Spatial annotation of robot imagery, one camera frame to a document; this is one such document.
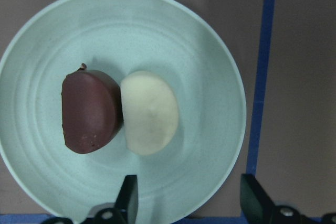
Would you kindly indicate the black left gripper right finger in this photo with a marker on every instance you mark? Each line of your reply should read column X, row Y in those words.
column 255, row 203

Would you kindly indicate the brown steamed bun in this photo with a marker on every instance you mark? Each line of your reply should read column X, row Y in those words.
column 91, row 110

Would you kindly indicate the white steamed bun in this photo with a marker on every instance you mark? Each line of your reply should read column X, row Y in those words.
column 150, row 112

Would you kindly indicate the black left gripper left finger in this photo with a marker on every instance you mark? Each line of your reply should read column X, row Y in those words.
column 127, row 201

